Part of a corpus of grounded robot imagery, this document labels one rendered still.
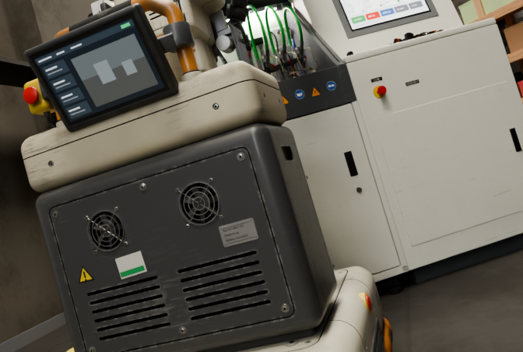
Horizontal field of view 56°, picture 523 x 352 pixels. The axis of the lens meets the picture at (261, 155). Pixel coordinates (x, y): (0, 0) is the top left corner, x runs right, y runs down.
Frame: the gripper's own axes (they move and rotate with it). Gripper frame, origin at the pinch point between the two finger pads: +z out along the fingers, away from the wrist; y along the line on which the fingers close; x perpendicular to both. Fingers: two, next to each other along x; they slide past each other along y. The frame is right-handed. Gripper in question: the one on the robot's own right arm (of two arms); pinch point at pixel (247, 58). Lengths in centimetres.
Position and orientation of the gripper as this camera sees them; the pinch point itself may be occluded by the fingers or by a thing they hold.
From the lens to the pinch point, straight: 224.2
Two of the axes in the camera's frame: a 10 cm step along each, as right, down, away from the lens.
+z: 2.9, 6.9, 6.7
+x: -9.5, 2.9, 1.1
